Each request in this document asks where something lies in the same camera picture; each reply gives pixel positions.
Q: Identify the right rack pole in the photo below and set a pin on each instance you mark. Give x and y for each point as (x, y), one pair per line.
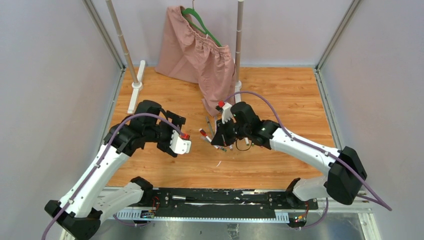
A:
(238, 43)

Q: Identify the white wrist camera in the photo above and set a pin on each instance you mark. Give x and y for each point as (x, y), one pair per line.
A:
(225, 109)
(180, 143)

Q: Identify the grey pen lying apart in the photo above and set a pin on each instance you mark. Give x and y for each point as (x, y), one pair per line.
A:
(219, 147)

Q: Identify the left rack pole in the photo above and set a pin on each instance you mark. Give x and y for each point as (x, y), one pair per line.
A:
(119, 32)

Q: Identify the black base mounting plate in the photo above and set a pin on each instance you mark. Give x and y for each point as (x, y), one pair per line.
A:
(222, 204)

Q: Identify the green clothes hanger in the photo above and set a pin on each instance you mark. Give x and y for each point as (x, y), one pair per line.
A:
(202, 28)

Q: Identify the rack pole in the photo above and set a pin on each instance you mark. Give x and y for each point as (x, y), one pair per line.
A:
(119, 32)
(238, 43)

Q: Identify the white rack foot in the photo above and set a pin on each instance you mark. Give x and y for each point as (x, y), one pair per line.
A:
(136, 88)
(238, 92)

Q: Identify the white marker red cap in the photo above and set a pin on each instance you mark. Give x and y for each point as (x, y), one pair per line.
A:
(204, 134)

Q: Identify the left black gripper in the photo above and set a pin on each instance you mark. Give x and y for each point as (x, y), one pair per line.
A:
(165, 145)

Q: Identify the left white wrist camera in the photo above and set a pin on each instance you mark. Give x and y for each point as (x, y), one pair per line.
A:
(180, 143)

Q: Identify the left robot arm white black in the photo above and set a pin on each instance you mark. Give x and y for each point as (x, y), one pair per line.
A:
(81, 211)

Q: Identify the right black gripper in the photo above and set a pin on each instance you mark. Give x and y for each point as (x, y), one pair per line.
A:
(221, 138)

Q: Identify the aluminium frame rail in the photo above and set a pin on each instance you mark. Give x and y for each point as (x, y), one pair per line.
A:
(360, 207)

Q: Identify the left white rack foot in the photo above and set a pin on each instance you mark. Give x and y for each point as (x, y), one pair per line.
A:
(136, 88)

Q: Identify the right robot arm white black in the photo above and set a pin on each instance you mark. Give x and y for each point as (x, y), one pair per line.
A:
(343, 173)

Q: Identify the grey pen upright left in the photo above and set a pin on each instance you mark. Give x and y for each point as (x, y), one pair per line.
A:
(211, 129)

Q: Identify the pink cloth shorts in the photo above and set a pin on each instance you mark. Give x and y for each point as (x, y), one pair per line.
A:
(188, 55)

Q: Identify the right white rack foot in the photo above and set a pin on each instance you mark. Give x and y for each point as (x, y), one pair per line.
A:
(238, 92)

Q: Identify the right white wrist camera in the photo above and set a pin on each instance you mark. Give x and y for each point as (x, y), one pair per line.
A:
(225, 109)

